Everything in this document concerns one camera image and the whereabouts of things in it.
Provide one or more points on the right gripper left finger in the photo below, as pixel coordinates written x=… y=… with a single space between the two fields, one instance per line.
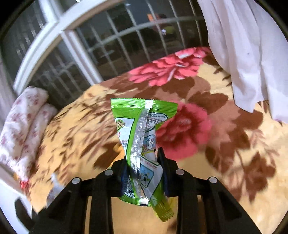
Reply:
x=84 y=206

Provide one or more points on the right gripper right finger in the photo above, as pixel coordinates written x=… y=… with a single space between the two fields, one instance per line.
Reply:
x=204 y=205

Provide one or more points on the green snack wrapper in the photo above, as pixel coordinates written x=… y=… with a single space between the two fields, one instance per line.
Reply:
x=137 y=121

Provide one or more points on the floral plush bed blanket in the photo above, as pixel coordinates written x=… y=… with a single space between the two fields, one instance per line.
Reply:
x=209 y=136

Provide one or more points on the rolled pink floral quilt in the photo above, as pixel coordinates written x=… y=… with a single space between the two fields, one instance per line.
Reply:
x=23 y=130

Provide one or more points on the white barred window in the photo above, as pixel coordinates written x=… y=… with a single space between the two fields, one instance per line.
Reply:
x=65 y=47

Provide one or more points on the white curtain right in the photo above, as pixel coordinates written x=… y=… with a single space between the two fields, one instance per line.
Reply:
x=248 y=44

